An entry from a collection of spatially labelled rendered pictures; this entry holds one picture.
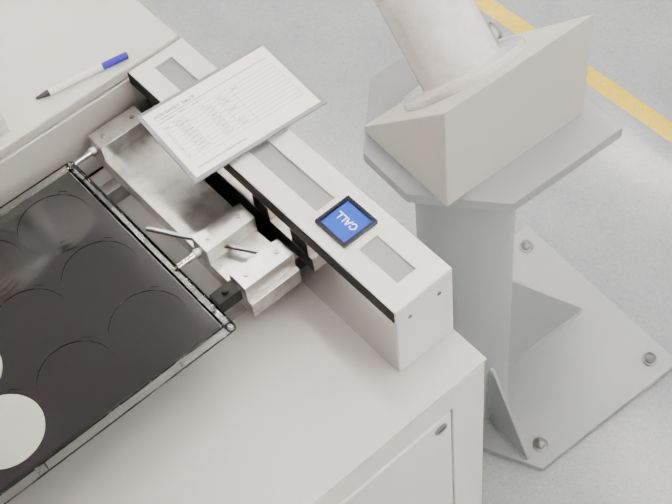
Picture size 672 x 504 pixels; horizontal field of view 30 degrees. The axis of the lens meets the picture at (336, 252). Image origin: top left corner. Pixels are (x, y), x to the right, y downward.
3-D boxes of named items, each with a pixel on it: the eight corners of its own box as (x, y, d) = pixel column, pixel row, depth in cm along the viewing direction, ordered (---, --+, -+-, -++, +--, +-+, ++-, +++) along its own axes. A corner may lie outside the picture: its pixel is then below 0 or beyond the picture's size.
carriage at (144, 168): (255, 317, 162) (252, 305, 159) (97, 161, 179) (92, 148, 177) (302, 281, 164) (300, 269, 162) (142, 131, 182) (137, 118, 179)
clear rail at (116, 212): (230, 337, 156) (228, 331, 155) (65, 169, 174) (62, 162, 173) (239, 330, 156) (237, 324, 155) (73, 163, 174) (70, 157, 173)
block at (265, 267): (248, 301, 160) (244, 288, 157) (231, 285, 161) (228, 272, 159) (296, 265, 162) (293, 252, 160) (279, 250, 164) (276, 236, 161)
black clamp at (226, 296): (222, 314, 158) (218, 303, 156) (211, 304, 159) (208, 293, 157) (243, 298, 160) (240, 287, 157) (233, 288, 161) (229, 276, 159)
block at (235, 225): (210, 264, 163) (206, 251, 161) (194, 249, 165) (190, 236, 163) (257, 230, 166) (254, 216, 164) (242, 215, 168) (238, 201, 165)
